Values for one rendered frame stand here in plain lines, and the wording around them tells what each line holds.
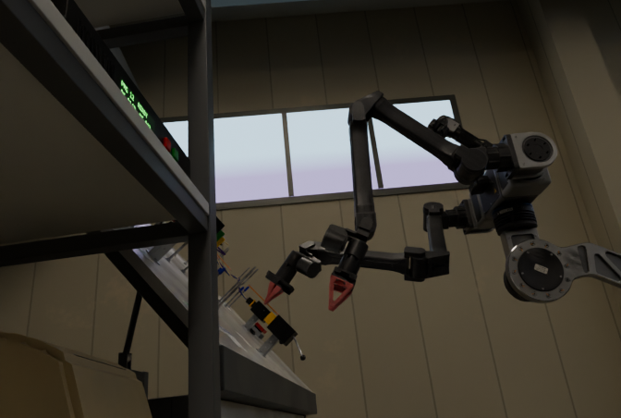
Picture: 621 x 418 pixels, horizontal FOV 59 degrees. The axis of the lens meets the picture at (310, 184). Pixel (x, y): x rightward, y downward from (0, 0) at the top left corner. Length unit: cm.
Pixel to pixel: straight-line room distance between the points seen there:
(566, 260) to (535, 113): 257
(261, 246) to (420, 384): 129
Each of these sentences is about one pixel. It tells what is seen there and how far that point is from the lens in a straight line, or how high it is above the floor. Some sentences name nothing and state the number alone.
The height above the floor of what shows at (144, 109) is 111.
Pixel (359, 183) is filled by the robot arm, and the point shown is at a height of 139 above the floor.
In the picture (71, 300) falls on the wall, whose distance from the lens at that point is 380.
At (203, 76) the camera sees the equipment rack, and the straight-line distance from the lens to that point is 96.
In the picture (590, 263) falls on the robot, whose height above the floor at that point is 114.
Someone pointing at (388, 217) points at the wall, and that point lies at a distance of 370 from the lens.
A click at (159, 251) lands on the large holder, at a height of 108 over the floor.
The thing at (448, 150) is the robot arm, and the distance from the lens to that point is 172.
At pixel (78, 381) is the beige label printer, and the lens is 58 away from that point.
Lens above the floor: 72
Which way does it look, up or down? 25 degrees up
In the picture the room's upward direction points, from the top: 6 degrees counter-clockwise
